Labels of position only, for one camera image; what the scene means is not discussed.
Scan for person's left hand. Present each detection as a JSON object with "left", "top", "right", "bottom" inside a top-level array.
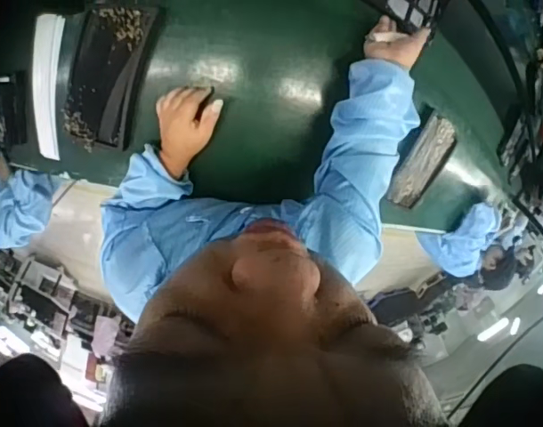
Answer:
[{"left": 155, "top": 85, "right": 224, "bottom": 157}]

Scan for person's right hand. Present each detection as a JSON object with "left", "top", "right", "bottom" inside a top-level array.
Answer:
[{"left": 363, "top": 15, "right": 433, "bottom": 70}]

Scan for black compartment tray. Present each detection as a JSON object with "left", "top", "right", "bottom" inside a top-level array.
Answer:
[{"left": 360, "top": 0, "right": 453, "bottom": 36}]

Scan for long black parts tray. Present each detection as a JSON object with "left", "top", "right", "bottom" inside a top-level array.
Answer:
[{"left": 61, "top": 5, "right": 165, "bottom": 153}]

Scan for pile of small tan parts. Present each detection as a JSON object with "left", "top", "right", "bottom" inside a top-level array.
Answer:
[
  {"left": 95, "top": 6, "right": 144, "bottom": 51},
  {"left": 61, "top": 108, "right": 98, "bottom": 150}
]

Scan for black tray of grey parts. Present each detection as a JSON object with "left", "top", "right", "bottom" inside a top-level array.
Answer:
[{"left": 385, "top": 104, "right": 459, "bottom": 210}]

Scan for rack of black trays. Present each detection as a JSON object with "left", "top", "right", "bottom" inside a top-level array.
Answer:
[{"left": 493, "top": 57, "right": 543, "bottom": 239}]

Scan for cluttered storage shelves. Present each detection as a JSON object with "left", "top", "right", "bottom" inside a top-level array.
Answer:
[{"left": 0, "top": 246, "right": 137, "bottom": 401}]

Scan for grey workstation equipment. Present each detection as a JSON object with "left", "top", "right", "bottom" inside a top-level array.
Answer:
[{"left": 364, "top": 266, "right": 543, "bottom": 357}]

